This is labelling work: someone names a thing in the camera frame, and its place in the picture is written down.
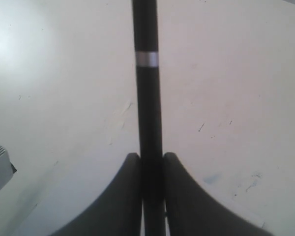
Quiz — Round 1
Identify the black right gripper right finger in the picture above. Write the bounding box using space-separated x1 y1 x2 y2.
163 152 271 236

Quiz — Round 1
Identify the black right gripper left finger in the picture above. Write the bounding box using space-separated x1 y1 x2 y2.
52 153 142 236

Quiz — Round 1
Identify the black paintbrush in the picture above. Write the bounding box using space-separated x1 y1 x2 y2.
132 0 166 236

